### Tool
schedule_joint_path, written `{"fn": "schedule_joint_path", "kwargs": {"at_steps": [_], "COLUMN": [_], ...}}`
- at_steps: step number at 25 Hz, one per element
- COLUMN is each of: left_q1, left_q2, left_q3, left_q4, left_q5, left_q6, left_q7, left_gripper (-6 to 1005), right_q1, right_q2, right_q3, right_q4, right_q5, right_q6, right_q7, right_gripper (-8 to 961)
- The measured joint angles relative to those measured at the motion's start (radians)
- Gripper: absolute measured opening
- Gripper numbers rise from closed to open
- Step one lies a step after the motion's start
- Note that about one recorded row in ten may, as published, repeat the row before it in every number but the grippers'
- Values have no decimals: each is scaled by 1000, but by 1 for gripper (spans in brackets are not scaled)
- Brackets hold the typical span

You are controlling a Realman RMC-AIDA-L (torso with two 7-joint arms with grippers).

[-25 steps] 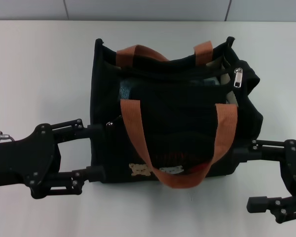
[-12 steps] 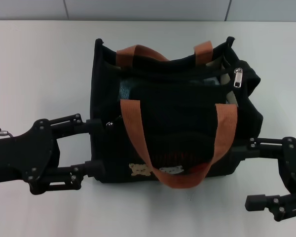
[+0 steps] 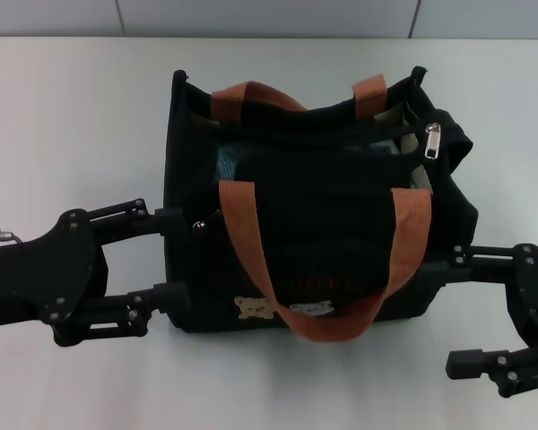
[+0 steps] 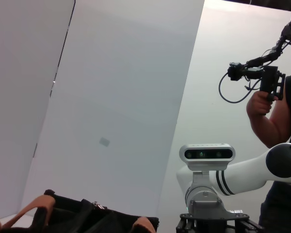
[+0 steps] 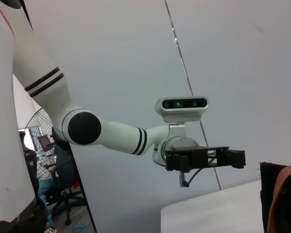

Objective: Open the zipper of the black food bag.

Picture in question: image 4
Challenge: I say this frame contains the small black mounted camera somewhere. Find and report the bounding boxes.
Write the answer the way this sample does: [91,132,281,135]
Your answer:
[227,62,246,81]

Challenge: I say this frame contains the black food bag orange straps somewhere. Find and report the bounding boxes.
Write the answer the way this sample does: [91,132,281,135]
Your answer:
[0,189,160,233]

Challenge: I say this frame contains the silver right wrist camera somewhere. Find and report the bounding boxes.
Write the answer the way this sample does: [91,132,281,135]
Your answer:
[179,143,236,187]

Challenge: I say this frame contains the black looped cable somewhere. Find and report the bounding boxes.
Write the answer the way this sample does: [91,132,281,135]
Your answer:
[218,71,263,104]

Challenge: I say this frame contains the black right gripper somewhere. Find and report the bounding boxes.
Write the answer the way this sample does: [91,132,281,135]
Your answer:
[176,213,265,233]

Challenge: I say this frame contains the person's bare forearm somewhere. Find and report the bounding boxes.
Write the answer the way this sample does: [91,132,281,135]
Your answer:
[247,109,283,149]

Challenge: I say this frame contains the person's bare hand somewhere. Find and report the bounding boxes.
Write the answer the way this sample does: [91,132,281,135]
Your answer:
[246,91,274,116]

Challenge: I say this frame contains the black teleoperation handle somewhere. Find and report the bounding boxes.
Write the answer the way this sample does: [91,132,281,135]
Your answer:
[259,65,287,115]

